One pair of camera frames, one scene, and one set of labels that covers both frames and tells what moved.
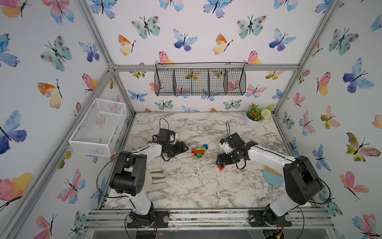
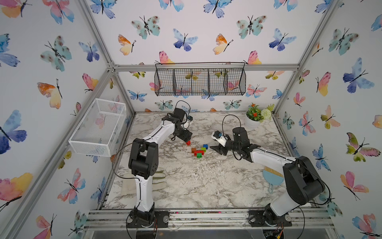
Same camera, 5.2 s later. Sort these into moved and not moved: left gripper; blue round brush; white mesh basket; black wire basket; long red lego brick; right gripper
Moved: left gripper; right gripper
Not moved: blue round brush; black wire basket; white mesh basket; long red lego brick
